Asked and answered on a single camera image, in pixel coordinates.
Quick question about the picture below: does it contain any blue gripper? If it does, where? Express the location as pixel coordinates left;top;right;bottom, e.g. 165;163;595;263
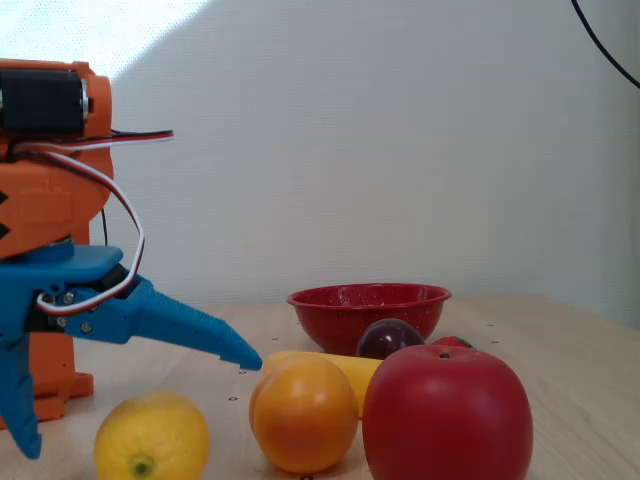
0;244;264;460

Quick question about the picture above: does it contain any red speckled bowl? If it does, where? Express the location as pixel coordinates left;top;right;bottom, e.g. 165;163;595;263
286;282;453;357

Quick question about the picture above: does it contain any red white black servo cable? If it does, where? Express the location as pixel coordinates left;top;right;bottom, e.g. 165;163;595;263
12;128;175;317

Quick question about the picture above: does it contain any red strawberry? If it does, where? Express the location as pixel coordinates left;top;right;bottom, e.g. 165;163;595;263
430;335;475;350

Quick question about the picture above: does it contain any orange fruit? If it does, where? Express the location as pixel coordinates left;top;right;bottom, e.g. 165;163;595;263
248;353;359;475

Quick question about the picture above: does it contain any yellow banana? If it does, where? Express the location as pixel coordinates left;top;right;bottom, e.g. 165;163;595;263
263;349;385;419

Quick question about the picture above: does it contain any red apple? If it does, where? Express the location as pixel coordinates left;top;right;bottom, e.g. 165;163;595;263
362;344;534;480

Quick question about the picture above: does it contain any yellow lemon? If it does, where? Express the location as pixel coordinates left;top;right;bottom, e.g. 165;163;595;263
93;390;210;480

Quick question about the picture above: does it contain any dark purple plum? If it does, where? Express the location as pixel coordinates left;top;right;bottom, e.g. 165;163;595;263
355;318;426;361

